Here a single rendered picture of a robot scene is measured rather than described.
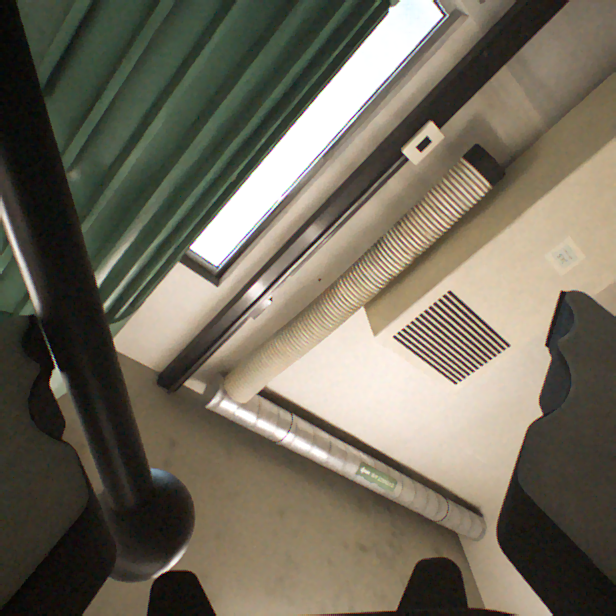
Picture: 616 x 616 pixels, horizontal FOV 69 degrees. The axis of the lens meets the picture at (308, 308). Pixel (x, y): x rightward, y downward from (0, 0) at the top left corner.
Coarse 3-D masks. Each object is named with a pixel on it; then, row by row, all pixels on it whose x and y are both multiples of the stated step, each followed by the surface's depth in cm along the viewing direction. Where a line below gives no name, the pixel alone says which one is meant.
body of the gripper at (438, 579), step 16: (432, 560) 5; (448, 560) 5; (160, 576) 5; (176, 576) 5; (192, 576) 5; (416, 576) 5; (432, 576) 5; (448, 576) 5; (160, 592) 5; (176, 592) 5; (192, 592) 5; (416, 592) 5; (432, 592) 5; (448, 592) 5; (464, 592) 5; (160, 608) 5; (176, 608) 5; (192, 608) 5; (208, 608) 5; (400, 608) 5; (416, 608) 5; (432, 608) 5; (448, 608) 5; (464, 608) 5; (480, 608) 5
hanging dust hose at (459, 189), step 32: (480, 160) 148; (448, 192) 153; (480, 192) 152; (416, 224) 159; (448, 224) 159; (384, 256) 166; (416, 256) 165; (352, 288) 172; (320, 320) 179; (256, 352) 195; (288, 352) 187; (224, 384) 202; (256, 384) 196
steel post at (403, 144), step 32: (544, 0) 131; (512, 32) 135; (480, 64) 139; (448, 96) 144; (416, 128) 148; (384, 160) 154; (416, 160) 152; (352, 192) 159; (320, 224) 165; (288, 256) 172; (256, 288) 179; (224, 320) 186; (192, 352) 194; (160, 384) 203
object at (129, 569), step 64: (0, 0) 7; (0, 64) 8; (0, 128) 8; (0, 192) 8; (64, 192) 9; (64, 256) 9; (64, 320) 10; (64, 384) 11; (128, 448) 13; (128, 512) 14; (192, 512) 15; (128, 576) 14
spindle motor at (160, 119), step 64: (64, 0) 12; (128, 0) 12; (192, 0) 13; (256, 0) 14; (320, 0) 15; (384, 0) 17; (64, 64) 13; (128, 64) 13; (192, 64) 14; (256, 64) 15; (320, 64) 17; (64, 128) 14; (128, 128) 15; (192, 128) 16; (256, 128) 18; (128, 192) 17; (192, 192) 18; (0, 256) 16; (128, 256) 20; (0, 320) 18; (128, 320) 26
